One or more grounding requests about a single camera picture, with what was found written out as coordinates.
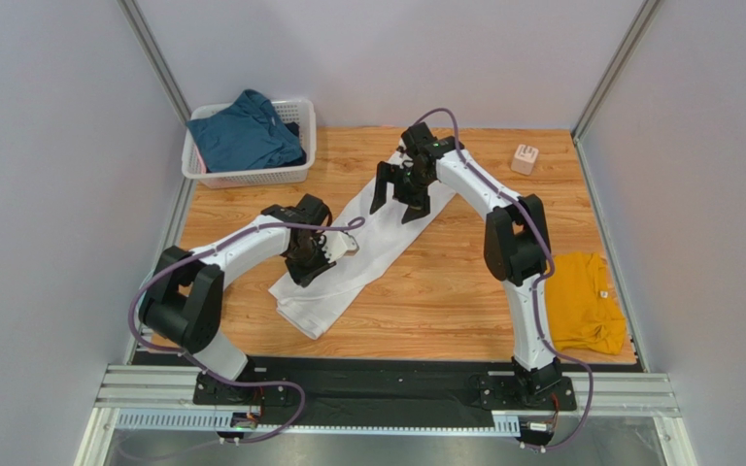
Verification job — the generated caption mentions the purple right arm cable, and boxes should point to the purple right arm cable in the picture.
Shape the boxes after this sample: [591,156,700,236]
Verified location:
[411,108,595,451]

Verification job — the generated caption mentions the white plastic laundry basket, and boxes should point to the white plastic laundry basket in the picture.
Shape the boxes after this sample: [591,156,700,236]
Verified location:
[181,98,317,189]

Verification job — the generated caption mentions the small pink box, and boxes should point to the small pink box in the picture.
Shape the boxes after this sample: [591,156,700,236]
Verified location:
[510,144,540,176]

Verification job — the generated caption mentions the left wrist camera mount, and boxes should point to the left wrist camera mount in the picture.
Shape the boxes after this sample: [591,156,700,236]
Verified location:
[322,231,359,262]

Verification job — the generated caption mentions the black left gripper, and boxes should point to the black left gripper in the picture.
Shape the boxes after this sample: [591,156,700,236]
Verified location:
[285,234,337,287]

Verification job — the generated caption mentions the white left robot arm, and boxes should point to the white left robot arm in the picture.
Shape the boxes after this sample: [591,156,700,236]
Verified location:
[138,194,335,381]

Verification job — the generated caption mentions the blue t shirt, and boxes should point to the blue t shirt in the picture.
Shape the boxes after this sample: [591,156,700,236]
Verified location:
[186,89,306,173]

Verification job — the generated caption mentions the white t shirt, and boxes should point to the white t shirt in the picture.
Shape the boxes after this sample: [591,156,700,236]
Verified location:
[269,180,456,340]

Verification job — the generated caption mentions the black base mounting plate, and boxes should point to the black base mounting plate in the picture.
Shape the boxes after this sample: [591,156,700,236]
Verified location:
[132,350,578,428]

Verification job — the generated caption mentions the aluminium frame rail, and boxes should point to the aluminium frame rail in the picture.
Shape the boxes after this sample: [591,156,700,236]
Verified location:
[75,365,696,465]

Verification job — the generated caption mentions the folded yellow t shirt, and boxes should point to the folded yellow t shirt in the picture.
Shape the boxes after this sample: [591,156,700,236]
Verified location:
[545,251,627,355]

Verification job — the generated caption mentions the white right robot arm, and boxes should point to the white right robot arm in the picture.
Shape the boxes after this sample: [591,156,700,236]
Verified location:
[370,122,561,394]

